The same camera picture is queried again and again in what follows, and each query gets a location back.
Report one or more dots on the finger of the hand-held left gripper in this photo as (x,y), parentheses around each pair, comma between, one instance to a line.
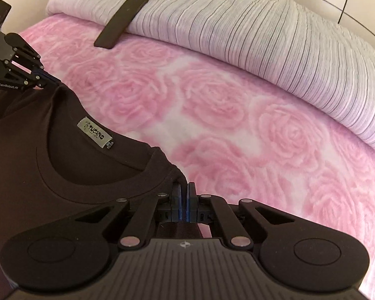
(34,58)
(11,76)

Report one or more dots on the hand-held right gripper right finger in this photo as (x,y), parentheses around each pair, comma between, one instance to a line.
(191,201)

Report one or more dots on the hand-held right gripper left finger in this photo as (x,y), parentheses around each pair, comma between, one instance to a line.
(177,201)

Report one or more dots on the black t-shirt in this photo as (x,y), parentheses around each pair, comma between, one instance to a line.
(34,162)

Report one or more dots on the black smartphone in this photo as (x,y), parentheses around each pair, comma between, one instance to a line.
(122,22)

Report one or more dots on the pink rose blanket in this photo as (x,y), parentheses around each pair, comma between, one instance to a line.
(225,106)

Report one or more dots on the striped grey bolster pillow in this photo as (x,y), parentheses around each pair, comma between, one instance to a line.
(237,28)

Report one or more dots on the beige wardrobe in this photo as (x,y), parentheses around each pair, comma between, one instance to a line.
(372,9)

